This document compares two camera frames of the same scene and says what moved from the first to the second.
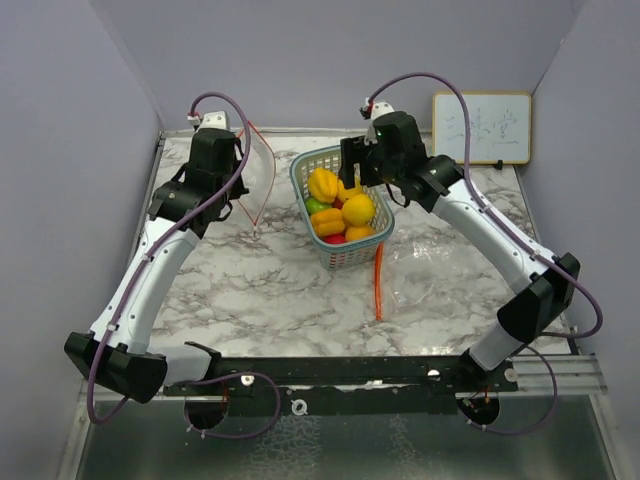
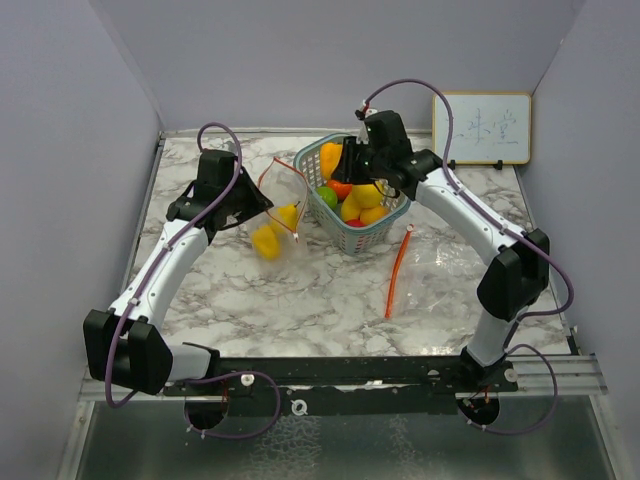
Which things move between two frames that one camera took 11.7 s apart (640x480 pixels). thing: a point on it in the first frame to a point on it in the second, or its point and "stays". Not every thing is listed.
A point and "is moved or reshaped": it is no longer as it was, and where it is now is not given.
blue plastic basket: [346, 224] is moved or reshaped
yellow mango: [358, 232] to [372, 214]
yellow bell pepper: [323, 185] to [266, 242]
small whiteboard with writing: [499, 124] stays
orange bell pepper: [328, 222] to [331, 153]
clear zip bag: [260, 177] to [273, 235]
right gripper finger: [354, 150] stays
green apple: [313, 205] to [328, 195]
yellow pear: [344, 193] to [288, 215]
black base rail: [345, 385] stays
